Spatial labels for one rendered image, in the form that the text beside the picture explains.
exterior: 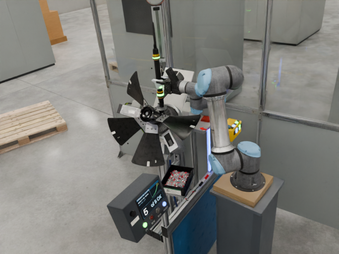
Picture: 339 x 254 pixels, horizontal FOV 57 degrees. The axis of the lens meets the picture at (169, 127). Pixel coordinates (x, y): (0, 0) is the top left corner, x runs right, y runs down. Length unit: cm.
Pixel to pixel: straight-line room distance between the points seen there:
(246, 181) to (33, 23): 659
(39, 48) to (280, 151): 617
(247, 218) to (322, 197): 120
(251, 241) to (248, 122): 112
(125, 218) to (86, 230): 173
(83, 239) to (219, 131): 188
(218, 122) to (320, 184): 143
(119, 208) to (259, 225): 78
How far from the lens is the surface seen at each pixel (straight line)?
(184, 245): 212
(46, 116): 506
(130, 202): 137
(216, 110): 151
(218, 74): 149
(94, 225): 312
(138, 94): 224
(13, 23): 747
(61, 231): 319
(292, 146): 263
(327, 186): 276
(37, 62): 776
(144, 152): 209
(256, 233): 182
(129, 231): 143
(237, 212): 176
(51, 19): 1010
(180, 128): 197
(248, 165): 163
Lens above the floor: 218
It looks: 30 degrees down
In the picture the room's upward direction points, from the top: 6 degrees counter-clockwise
